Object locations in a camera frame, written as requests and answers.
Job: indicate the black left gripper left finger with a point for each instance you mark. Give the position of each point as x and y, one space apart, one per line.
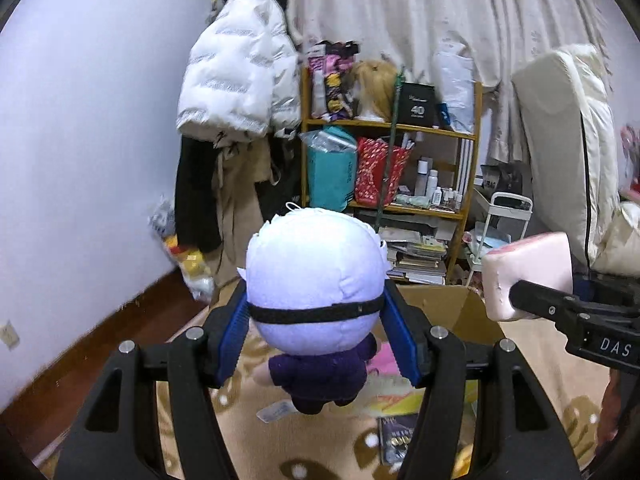
116 434

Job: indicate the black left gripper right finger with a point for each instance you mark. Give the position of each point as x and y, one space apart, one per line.
516 436

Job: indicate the pink white sponge block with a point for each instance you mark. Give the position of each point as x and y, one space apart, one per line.
542 259

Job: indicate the dark purple tissue pack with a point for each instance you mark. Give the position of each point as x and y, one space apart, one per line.
394 437

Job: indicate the pink strawberry bear plush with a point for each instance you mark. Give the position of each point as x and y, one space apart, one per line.
383 363

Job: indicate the white-haired purple doll plush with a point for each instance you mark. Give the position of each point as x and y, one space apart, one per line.
315 289

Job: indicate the person's hand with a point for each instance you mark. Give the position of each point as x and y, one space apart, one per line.
611 408

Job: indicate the cardboard box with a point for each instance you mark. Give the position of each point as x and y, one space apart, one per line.
428 327

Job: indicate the beige patterned blanket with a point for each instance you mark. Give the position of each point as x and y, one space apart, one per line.
267 439

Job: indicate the white utility cart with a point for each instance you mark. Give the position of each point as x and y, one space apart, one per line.
486 235

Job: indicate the plastic bag of toys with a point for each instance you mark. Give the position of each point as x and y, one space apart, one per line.
195 272

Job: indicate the stack of books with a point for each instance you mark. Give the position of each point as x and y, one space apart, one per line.
414 257

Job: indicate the black coat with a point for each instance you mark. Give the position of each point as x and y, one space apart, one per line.
196 218

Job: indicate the cream folded mattress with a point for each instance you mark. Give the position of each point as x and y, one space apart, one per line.
571 139

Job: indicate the green pole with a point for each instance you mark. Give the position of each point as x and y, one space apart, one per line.
385 183

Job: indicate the red patterned gift bag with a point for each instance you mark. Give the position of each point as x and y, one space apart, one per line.
371 162

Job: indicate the black box with 40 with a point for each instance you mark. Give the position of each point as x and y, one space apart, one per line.
417 105

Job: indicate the beige coat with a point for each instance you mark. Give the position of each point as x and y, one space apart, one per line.
239 168

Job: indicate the teal shopping bag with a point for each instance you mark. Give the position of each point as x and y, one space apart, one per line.
332 166

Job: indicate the blonde wig on stand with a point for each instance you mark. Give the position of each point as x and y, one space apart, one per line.
374 87

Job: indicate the purple printed bag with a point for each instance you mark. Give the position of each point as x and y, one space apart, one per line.
329 66

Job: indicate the white puffer jacket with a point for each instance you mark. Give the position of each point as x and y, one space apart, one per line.
242 79

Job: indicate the floral curtain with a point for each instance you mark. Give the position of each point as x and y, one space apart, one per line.
499 36

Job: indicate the wall socket upper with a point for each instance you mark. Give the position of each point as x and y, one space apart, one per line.
9 336

